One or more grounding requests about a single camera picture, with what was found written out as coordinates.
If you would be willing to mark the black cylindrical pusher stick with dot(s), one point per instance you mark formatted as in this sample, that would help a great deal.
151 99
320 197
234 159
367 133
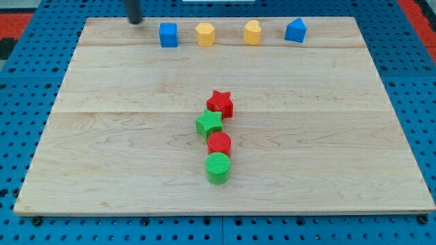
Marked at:
133 11

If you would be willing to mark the red star block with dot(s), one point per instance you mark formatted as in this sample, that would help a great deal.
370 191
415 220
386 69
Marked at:
221 102

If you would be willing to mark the yellow heart block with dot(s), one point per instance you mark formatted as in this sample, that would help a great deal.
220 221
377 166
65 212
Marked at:
252 33

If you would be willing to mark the red cylinder block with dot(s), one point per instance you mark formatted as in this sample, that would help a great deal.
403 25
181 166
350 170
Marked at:
219 142

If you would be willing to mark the green cylinder block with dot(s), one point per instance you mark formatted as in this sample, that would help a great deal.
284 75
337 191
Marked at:
217 167

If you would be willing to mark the blue cube block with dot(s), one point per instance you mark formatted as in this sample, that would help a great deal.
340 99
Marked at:
168 34

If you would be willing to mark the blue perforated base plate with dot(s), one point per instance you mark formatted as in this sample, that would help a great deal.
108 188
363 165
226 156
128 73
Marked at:
34 71

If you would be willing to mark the green star block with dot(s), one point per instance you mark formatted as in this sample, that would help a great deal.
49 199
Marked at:
208 123

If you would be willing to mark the yellow hexagon block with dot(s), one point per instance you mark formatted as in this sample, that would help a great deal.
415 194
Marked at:
205 34

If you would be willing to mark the wooden board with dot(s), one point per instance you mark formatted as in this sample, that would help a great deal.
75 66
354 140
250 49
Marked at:
313 130

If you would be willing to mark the blue triangle house block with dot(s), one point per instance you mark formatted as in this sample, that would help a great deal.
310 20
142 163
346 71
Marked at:
295 31

